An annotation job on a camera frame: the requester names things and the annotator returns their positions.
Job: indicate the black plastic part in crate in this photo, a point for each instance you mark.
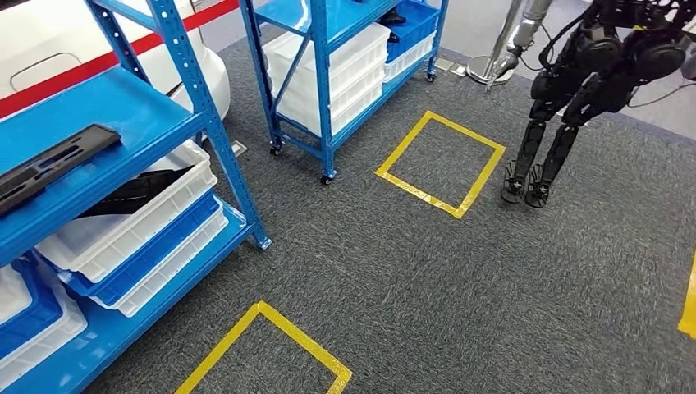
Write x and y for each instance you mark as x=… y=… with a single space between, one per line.
x=130 y=193
x=391 y=21

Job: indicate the chrome stanchion post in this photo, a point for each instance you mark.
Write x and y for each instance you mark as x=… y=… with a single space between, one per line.
x=492 y=68

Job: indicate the white car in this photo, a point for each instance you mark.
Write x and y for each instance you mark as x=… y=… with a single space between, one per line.
x=32 y=38

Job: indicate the yellow floor tape square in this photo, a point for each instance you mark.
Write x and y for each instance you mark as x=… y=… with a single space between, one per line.
x=689 y=310
x=418 y=194

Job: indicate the blue metal shelf rack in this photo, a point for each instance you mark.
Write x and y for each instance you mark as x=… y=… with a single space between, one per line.
x=108 y=109
x=323 y=81

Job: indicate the silver floor outlet plate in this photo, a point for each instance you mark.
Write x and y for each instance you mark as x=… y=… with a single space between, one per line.
x=239 y=148
x=460 y=70
x=443 y=64

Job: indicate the black humanoid robot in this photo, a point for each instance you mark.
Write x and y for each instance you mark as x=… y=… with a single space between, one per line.
x=598 y=81

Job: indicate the black plastic plate bracket part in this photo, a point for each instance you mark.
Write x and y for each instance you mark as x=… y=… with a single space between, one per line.
x=54 y=160

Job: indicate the large white plastic crate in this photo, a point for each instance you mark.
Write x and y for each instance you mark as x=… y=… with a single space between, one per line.
x=353 y=71

